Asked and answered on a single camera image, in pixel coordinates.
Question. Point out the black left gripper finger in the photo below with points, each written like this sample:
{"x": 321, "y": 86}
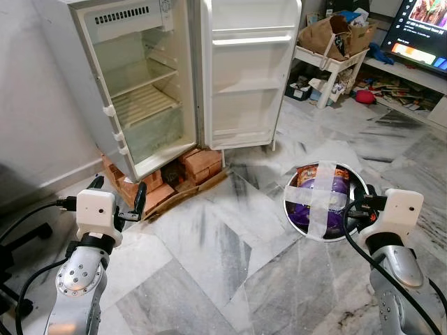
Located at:
{"x": 96, "y": 183}
{"x": 140, "y": 199}

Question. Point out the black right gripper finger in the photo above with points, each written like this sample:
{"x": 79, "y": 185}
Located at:
{"x": 353, "y": 206}

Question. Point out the round bowl with taped cross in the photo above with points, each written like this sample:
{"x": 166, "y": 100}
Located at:
{"x": 321, "y": 202}

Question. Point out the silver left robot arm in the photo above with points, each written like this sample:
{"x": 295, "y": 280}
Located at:
{"x": 80, "y": 279}

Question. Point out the clear fridge crisper drawer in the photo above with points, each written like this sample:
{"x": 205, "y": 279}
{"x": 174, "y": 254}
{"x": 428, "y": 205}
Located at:
{"x": 157, "y": 136}

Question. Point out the clear glass fridge shelf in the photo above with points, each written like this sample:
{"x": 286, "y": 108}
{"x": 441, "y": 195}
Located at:
{"x": 133, "y": 77}

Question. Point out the white mini fridge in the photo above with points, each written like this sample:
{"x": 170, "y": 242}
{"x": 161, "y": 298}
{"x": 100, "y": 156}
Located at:
{"x": 70, "y": 70}

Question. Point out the white fridge door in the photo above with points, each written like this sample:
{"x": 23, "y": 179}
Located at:
{"x": 251, "y": 70}

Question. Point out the red brick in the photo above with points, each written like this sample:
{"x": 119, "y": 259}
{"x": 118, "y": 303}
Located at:
{"x": 204, "y": 162}
{"x": 148, "y": 192}
{"x": 114, "y": 171}
{"x": 195, "y": 179}

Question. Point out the brown wooden board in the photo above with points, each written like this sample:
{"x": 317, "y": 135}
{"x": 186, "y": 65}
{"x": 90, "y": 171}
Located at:
{"x": 188, "y": 195}

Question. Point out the pile of picture books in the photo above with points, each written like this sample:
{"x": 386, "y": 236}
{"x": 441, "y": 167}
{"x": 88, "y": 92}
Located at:
{"x": 408, "y": 94}

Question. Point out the small black box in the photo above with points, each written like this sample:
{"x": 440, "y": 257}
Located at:
{"x": 300, "y": 91}

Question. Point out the white low television stand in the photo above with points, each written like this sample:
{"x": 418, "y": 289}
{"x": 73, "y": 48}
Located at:
{"x": 419, "y": 73}

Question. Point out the white plastic shelf cart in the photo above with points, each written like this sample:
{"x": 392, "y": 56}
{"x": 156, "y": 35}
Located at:
{"x": 332, "y": 64}

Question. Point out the brown paper bag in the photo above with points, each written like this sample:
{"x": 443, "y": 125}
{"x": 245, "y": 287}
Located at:
{"x": 325, "y": 38}

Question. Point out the large flat screen television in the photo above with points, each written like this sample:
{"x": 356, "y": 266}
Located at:
{"x": 422, "y": 31}

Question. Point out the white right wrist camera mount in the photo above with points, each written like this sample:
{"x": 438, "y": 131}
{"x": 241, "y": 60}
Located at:
{"x": 394, "y": 209}

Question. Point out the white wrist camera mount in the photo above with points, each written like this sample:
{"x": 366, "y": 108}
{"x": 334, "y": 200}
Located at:
{"x": 96, "y": 213}
{"x": 394, "y": 209}

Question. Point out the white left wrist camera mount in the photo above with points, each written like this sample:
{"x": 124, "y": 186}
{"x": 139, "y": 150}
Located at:
{"x": 96, "y": 213}

